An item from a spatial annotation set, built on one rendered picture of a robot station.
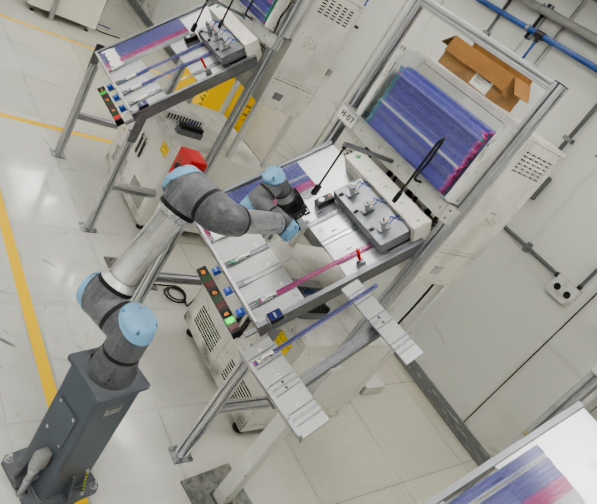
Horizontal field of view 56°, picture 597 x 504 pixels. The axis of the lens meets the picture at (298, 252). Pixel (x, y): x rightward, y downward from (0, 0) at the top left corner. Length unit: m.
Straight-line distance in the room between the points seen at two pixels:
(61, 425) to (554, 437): 1.46
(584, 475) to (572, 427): 0.13
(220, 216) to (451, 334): 2.47
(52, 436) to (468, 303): 2.58
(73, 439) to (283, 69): 2.17
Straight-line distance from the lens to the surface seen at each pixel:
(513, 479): 1.78
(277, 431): 2.08
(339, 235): 2.20
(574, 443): 1.87
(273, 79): 3.22
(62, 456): 1.96
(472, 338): 3.69
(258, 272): 2.13
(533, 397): 3.56
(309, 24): 3.19
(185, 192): 1.58
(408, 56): 2.44
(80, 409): 1.83
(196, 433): 2.32
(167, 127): 3.35
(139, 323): 1.64
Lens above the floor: 1.81
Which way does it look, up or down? 25 degrees down
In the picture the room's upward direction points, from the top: 35 degrees clockwise
